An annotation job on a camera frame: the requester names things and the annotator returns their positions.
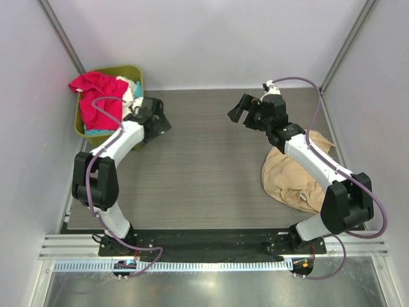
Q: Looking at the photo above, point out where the left aluminium corner post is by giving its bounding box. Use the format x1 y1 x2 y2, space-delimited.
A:
36 0 86 74

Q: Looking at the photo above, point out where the aluminium corner post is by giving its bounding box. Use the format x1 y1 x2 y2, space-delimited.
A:
320 0 379 93
36 0 86 74

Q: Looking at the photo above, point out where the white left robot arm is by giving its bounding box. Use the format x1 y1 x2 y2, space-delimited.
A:
72 97 171 256

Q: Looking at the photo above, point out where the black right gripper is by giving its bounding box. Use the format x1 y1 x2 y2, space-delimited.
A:
229 93 272 132

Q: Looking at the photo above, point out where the white slotted cable duct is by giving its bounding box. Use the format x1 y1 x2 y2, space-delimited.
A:
54 259 293 273

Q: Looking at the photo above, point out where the olive green plastic bin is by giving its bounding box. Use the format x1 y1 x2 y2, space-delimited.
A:
74 65 144 147

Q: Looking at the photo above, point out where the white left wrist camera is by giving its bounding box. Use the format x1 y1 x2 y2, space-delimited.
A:
125 97 144 113

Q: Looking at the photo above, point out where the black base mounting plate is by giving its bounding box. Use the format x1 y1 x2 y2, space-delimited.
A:
92 228 327 273

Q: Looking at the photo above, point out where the beige t shirt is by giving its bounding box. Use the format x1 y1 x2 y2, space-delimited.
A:
261 147 325 214

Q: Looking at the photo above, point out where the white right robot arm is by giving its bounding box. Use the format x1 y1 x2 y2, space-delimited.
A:
228 94 374 253

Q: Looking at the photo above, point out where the aluminium frame rail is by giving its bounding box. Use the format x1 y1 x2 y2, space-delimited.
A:
38 233 389 260

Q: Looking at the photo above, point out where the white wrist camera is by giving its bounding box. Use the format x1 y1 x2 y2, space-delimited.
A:
125 97 144 113
260 80 281 101

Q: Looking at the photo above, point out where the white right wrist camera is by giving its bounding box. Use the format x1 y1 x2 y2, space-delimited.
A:
260 80 281 101

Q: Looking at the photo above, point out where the right aluminium corner post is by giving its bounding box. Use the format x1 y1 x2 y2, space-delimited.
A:
320 0 379 93

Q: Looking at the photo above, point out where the cream t shirt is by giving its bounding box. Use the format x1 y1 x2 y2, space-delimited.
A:
116 76 137 120

